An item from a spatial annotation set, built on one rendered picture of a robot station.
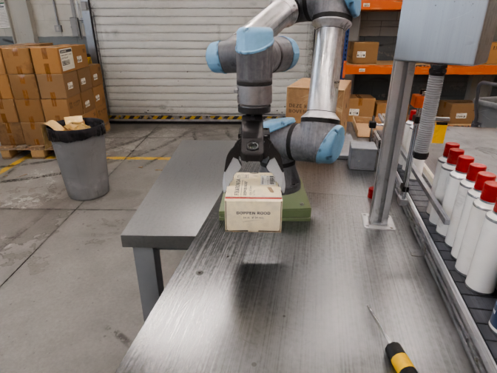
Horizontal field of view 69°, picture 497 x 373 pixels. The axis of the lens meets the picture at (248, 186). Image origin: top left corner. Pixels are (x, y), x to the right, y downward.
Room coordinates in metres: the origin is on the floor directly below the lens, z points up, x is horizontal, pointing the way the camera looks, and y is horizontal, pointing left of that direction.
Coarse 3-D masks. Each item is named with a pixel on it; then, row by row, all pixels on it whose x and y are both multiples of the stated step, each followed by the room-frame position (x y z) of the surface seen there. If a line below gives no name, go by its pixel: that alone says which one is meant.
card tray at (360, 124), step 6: (354, 120) 2.00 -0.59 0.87; (360, 120) 2.09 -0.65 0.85; (366, 120) 2.08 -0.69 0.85; (378, 120) 2.07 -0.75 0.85; (354, 126) 1.96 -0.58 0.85; (360, 126) 2.01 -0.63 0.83; (366, 126) 2.01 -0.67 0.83; (378, 126) 2.01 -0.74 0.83; (360, 132) 1.88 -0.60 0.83; (366, 132) 1.88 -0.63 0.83
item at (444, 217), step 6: (378, 114) 1.76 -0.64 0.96; (402, 150) 1.20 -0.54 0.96; (402, 156) 1.17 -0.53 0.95; (414, 168) 1.03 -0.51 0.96; (414, 174) 1.00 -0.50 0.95; (420, 174) 0.98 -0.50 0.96; (420, 180) 0.94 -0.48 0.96; (426, 186) 0.89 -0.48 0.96; (426, 192) 0.87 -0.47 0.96; (432, 192) 0.86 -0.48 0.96; (432, 198) 0.82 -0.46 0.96; (432, 204) 0.81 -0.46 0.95; (438, 204) 0.79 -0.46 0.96; (438, 210) 0.76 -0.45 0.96; (444, 216) 0.73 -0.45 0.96; (444, 222) 0.71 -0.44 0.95
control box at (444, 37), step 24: (408, 0) 0.87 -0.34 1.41; (432, 0) 0.84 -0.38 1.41; (456, 0) 0.80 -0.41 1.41; (480, 0) 0.77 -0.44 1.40; (408, 24) 0.87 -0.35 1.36; (432, 24) 0.83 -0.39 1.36; (456, 24) 0.80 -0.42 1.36; (480, 24) 0.77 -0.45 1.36; (408, 48) 0.86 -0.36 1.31; (432, 48) 0.83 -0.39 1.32; (456, 48) 0.79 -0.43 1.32; (480, 48) 0.77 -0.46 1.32
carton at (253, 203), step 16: (240, 176) 0.81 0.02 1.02; (256, 176) 0.81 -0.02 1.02; (272, 176) 0.81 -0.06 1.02; (240, 192) 0.72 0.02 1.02; (256, 192) 0.72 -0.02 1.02; (272, 192) 0.72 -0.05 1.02; (240, 208) 0.68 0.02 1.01; (256, 208) 0.68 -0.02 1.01; (272, 208) 0.68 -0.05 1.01; (240, 224) 0.68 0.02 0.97; (256, 224) 0.68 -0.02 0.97; (272, 224) 0.68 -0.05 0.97
